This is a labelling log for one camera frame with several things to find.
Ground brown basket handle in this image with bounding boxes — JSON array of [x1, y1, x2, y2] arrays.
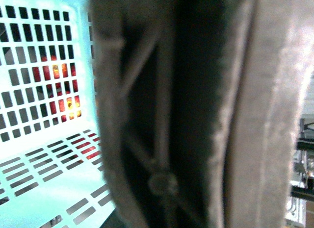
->
[[89, 0, 313, 228]]

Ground light blue plastic basket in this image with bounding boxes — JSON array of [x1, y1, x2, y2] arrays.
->
[[0, 0, 115, 228]]

